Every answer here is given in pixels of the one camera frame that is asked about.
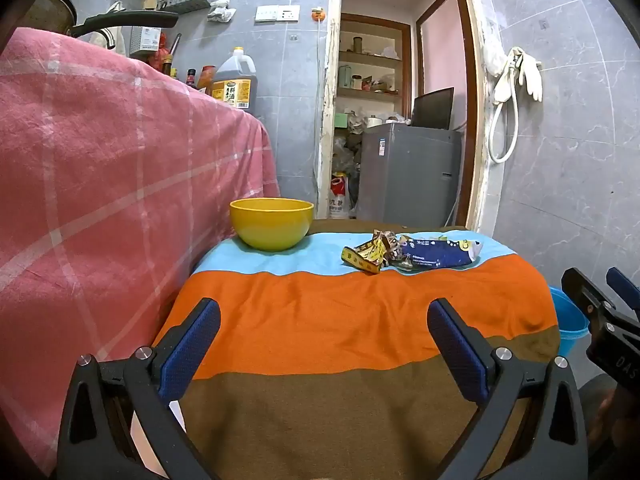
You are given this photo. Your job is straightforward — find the red plastic bag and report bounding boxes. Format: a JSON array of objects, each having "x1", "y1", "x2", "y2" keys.
[{"x1": 150, "y1": 32, "x2": 168, "y2": 73}]

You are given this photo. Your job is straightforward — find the person's right hand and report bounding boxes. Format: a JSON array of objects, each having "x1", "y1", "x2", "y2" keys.
[{"x1": 587, "y1": 390, "x2": 621, "y2": 443}]

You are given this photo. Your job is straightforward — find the steel faucet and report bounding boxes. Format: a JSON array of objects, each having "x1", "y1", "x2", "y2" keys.
[{"x1": 77, "y1": 27, "x2": 117, "y2": 50}]

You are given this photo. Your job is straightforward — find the hanging white plastic bag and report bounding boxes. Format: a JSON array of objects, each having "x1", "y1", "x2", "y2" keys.
[{"x1": 481, "y1": 40, "x2": 507, "y2": 79}]

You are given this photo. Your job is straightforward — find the yellow red snack wrapper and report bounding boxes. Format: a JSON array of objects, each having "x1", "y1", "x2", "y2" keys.
[{"x1": 342, "y1": 239, "x2": 387, "y2": 274}]

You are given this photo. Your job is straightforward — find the pink door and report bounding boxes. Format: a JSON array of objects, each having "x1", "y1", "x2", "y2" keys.
[{"x1": 416, "y1": 0, "x2": 473, "y2": 131}]

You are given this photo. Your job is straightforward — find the crumpled white plastic bag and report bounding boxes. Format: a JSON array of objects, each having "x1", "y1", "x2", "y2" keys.
[{"x1": 206, "y1": 0, "x2": 237, "y2": 23}]

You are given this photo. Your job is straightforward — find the black monitor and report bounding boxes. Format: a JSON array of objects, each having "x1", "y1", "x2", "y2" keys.
[{"x1": 410, "y1": 87, "x2": 455, "y2": 131}]

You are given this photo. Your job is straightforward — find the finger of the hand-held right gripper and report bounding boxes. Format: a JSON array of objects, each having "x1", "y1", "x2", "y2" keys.
[
  {"x1": 606, "y1": 266, "x2": 640, "y2": 311},
  {"x1": 561, "y1": 267, "x2": 618, "y2": 321}
]

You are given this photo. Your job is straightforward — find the blue snack wrapper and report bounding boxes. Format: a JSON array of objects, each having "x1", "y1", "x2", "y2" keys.
[{"x1": 400, "y1": 236, "x2": 485, "y2": 271}]

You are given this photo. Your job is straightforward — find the pile of plastic bags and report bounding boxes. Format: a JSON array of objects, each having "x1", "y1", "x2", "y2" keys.
[{"x1": 332, "y1": 135, "x2": 361, "y2": 176}]

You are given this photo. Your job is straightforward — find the white red rice bag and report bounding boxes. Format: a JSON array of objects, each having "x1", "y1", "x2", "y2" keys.
[{"x1": 329, "y1": 172, "x2": 351, "y2": 219}]

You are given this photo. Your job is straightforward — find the metal utensil holder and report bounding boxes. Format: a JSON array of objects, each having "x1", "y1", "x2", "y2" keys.
[{"x1": 121, "y1": 25, "x2": 167, "y2": 58}]

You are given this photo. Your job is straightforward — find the brown wrapper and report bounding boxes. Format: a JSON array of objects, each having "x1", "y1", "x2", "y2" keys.
[{"x1": 371, "y1": 230, "x2": 407, "y2": 261}]

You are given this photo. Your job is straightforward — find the large brown cooking wine jug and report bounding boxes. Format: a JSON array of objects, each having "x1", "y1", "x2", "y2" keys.
[{"x1": 210, "y1": 47, "x2": 256, "y2": 111}]

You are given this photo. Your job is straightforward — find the yellow bowl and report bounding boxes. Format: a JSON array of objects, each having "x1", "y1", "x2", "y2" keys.
[{"x1": 229, "y1": 198, "x2": 315, "y2": 252}]

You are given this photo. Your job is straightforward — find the grey wall shelf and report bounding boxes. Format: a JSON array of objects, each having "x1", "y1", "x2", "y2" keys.
[{"x1": 156, "y1": 0, "x2": 217, "y2": 13}]

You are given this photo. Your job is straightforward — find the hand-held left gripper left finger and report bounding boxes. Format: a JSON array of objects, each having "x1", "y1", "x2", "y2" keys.
[{"x1": 56, "y1": 297, "x2": 222, "y2": 480}]

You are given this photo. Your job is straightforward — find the pink plaid cloth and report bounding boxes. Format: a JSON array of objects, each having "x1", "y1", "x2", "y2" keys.
[{"x1": 0, "y1": 26, "x2": 281, "y2": 478}]

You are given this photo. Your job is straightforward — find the cream rubber gloves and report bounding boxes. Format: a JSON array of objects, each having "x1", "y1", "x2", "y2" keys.
[{"x1": 510, "y1": 46, "x2": 544, "y2": 102}]

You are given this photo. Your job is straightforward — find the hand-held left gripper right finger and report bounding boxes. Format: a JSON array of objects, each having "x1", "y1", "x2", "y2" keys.
[{"x1": 426, "y1": 298, "x2": 588, "y2": 480}]

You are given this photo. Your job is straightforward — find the built-in wall shelves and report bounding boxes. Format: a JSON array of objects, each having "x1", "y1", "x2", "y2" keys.
[{"x1": 337, "y1": 12, "x2": 413, "y2": 126}]

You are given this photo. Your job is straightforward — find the grey washing machine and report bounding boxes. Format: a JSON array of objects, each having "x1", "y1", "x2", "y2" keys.
[{"x1": 359, "y1": 122, "x2": 463, "y2": 227}]

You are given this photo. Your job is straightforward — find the blue plastic bucket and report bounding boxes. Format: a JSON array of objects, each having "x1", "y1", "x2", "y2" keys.
[{"x1": 547, "y1": 285, "x2": 591, "y2": 358}]

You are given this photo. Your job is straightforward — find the blue orange brown striped cloth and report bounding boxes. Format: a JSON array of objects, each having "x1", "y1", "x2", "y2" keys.
[{"x1": 152, "y1": 219, "x2": 561, "y2": 480}]

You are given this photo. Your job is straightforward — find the wooden door frame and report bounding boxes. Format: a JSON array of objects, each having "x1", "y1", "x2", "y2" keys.
[{"x1": 316, "y1": 0, "x2": 496, "y2": 233}]

